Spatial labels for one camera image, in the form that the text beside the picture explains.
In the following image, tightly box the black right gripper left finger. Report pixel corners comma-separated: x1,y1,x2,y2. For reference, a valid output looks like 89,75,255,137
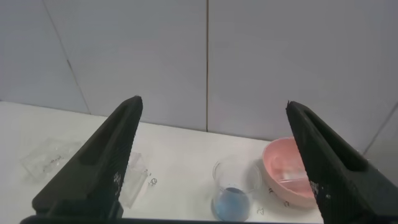
32,95,144,220

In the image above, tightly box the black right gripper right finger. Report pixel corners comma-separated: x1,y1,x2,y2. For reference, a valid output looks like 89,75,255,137
285,100,398,224

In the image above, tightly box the clear acrylic test tube rack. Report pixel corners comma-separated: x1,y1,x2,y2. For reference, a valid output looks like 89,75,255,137
21,136,149,209

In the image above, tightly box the pink bowl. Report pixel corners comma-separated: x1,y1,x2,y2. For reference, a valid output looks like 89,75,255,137
261,136,318,209

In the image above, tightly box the clear plastic beaker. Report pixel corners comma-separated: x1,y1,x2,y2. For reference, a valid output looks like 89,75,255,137
211,158,262,222

